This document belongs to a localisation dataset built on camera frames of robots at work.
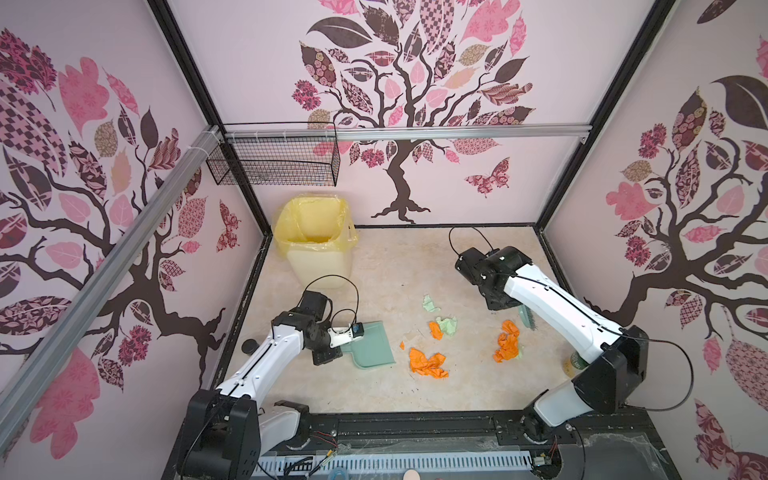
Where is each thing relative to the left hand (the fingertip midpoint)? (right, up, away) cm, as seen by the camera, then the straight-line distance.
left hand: (333, 349), depth 84 cm
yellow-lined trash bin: (-10, +35, +18) cm, 40 cm away
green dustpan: (+11, -1, +4) cm, 12 cm away
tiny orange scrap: (+20, -1, +5) cm, 21 cm away
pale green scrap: (+29, +11, +14) cm, 34 cm away
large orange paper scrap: (+29, -5, 0) cm, 29 cm away
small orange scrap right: (+30, +3, +6) cm, 31 cm away
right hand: (+49, +16, -7) cm, 52 cm away
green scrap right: (+35, +5, +8) cm, 36 cm away
